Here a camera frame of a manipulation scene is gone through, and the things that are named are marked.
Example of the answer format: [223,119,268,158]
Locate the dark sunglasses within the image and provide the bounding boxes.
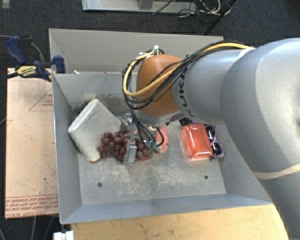
[204,124,225,160]

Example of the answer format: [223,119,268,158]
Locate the pink and white toy food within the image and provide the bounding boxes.
[155,124,169,154]

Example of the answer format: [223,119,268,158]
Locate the grey metal bin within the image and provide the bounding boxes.
[48,28,274,225]

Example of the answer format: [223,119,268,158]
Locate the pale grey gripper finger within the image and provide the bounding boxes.
[129,143,138,163]
[123,140,131,164]

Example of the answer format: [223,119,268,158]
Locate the brown cardboard board red print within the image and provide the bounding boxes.
[4,67,60,220]

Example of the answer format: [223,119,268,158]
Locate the dark red grape bunch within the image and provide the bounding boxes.
[97,131,154,163]

